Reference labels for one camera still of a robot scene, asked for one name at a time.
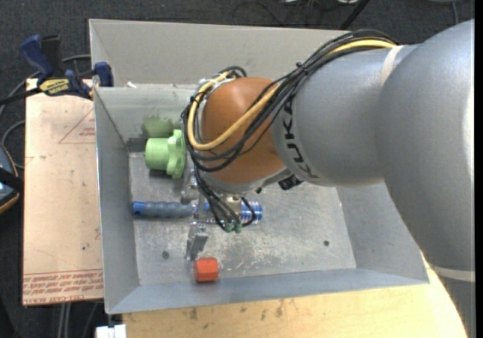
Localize brown cardboard board, red print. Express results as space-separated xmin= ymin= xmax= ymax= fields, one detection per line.
xmin=22 ymin=78 xmax=105 ymax=307

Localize light green plastic knob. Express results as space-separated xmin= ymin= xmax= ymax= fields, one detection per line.
xmin=144 ymin=129 xmax=187 ymax=180

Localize black cylinder on white bracket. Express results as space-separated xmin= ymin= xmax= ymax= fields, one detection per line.
xmin=278 ymin=173 xmax=303 ymax=191

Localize grey metal bin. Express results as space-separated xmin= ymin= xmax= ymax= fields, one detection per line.
xmin=88 ymin=18 xmax=430 ymax=315

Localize red-orange block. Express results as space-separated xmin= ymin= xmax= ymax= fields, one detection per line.
xmin=192 ymin=257 xmax=220 ymax=284

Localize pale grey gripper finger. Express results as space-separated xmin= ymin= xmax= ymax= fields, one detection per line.
xmin=184 ymin=221 xmax=198 ymax=260
xmin=191 ymin=232 xmax=209 ymax=259

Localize blue and grey handled tool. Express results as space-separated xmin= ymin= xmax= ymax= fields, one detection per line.
xmin=131 ymin=200 xmax=264 ymax=226

